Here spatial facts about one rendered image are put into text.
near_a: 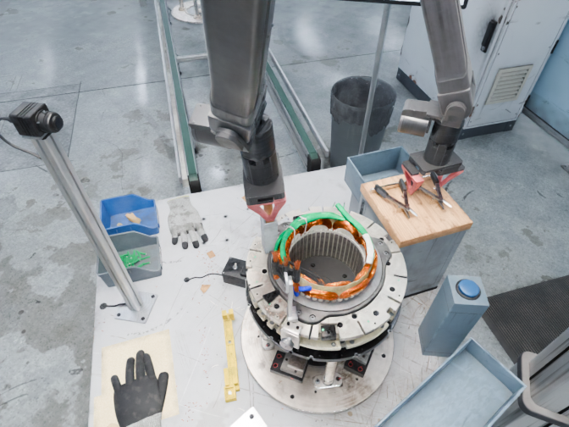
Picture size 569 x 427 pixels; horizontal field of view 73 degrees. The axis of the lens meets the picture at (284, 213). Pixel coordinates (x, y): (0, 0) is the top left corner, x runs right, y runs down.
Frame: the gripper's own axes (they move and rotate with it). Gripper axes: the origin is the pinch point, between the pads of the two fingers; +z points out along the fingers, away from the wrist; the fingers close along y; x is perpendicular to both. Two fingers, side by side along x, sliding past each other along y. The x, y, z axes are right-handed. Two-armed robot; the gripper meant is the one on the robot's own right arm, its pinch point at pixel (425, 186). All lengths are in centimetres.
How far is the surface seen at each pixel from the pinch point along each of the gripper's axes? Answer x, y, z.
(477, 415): 46.4, 17.8, 5.2
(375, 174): -17.7, 2.4, 10.3
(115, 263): -8, 75, 8
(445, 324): 28.0, 8.5, 13.4
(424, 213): 6.0, 3.4, 2.0
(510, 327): 9, -74, 108
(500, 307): -2, -77, 108
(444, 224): 10.5, 1.1, 1.9
